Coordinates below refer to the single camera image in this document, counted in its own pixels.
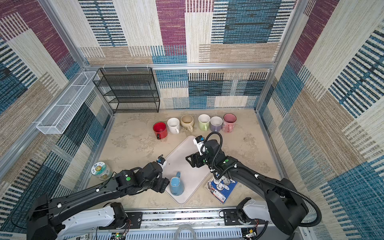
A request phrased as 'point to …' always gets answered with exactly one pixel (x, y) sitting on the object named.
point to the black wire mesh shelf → (128, 90)
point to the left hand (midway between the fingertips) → (164, 178)
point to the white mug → (173, 124)
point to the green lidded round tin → (101, 170)
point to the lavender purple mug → (216, 123)
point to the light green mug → (204, 120)
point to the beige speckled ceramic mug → (187, 122)
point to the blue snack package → (222, 189)
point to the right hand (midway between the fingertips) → (192, 158)
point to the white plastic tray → (192, 176)
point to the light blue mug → (176, 187)
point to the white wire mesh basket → (55, 120)
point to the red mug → (160, 128)
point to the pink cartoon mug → (229, 120)
